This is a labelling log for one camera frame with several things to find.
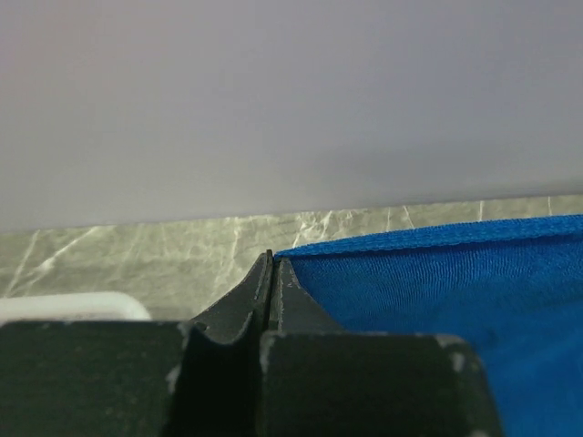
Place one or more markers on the left white plastic basket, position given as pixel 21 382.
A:
pixel 100 305

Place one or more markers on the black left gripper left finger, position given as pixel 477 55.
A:
pixel 196 377

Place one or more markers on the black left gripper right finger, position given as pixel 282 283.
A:
pixel 318 379

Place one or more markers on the blue towel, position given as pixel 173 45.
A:
pixel 511 288

